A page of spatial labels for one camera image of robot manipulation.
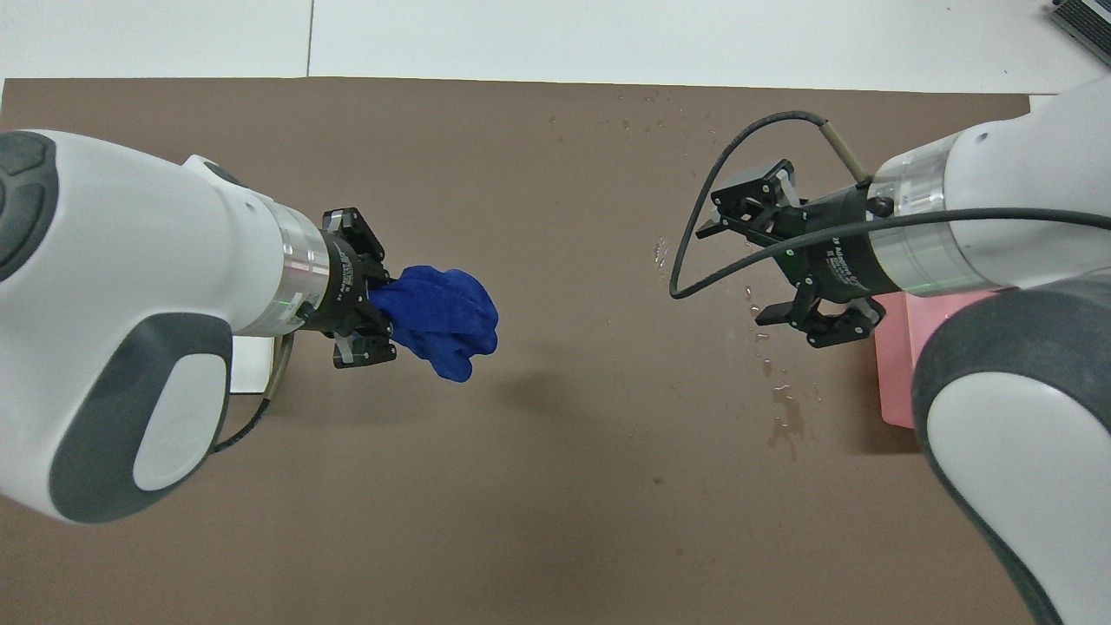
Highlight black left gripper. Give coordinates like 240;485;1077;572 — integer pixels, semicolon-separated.
299;207;398;370

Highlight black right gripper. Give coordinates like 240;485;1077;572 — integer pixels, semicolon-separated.
694;159;899;350

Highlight blue towel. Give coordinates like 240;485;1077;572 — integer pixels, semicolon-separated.
369;265;500;383

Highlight white towel rack base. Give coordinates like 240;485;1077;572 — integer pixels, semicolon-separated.
230;334;280;396

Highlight spilled water droplets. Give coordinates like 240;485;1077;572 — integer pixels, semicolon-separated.
547;87;825;461

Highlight pink plastic bin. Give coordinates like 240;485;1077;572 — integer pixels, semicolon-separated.
872;291;999;431

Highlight brown table mat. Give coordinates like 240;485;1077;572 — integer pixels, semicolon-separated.
0;76;1092;625

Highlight dark grey device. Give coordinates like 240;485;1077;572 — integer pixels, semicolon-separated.
1049;0;1111;41

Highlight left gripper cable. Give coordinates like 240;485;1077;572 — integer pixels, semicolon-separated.
213;332;296;454

